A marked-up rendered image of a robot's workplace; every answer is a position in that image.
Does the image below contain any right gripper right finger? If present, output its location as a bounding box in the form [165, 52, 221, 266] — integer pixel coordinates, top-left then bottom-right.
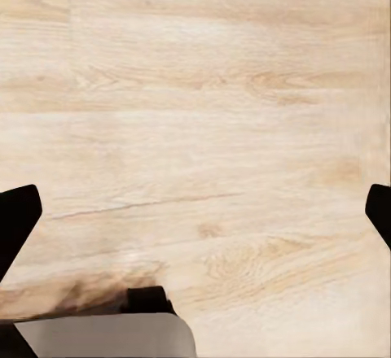
[365, 183, 391, 250]

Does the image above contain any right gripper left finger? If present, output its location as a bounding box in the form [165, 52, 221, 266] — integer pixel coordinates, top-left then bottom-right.
[0, 184, 42, 281]

